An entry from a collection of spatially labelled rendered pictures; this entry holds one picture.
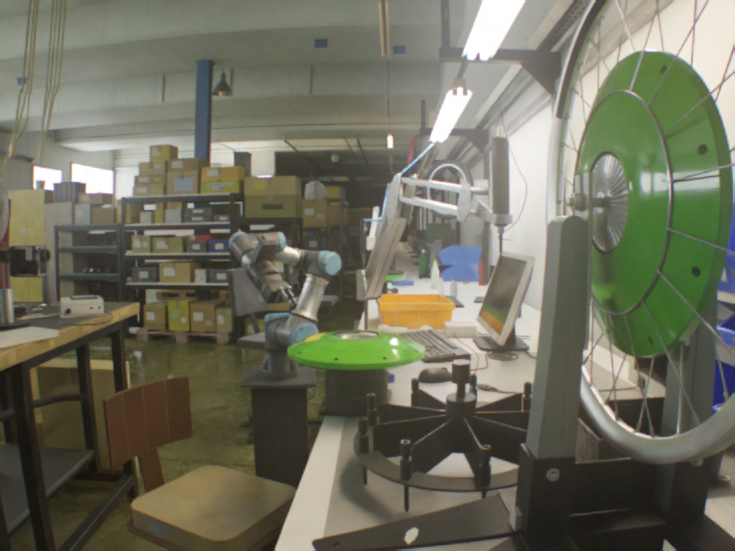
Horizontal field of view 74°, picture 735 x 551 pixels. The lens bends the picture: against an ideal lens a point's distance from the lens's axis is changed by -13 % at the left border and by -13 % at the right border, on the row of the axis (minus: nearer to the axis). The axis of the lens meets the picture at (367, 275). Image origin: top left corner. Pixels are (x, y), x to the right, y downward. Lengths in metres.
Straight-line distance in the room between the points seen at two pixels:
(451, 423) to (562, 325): 0.40
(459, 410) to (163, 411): 1.03
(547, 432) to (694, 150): 0.30
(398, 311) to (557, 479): 1.81
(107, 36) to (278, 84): 3.71
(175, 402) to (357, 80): 8.64
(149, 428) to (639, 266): 1.43
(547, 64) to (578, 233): 2.31
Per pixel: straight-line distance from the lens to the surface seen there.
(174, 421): 1.74
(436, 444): 0.88
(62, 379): 3.06
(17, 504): 2.48
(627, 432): 0.62
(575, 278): 0.56
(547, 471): 0.60
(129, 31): 7.39
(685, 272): 0.50
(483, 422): 0.92
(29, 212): 8.18
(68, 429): 3.13
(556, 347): 0.56
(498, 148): 1.21
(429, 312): 2.36
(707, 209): 0.48
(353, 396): 1.24
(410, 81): 9.93
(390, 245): 1.70
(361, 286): 1.86
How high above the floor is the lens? 1.33
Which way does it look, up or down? 5 degrees down
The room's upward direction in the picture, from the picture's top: straight up
